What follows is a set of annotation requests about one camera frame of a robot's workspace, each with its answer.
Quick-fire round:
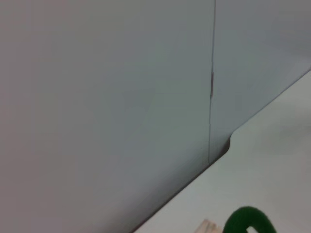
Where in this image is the cream fabric handbag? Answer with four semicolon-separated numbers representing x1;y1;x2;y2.
198;219;225;233

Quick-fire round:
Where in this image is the green rope bag handle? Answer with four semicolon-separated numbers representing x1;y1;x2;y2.
222;206;278;233

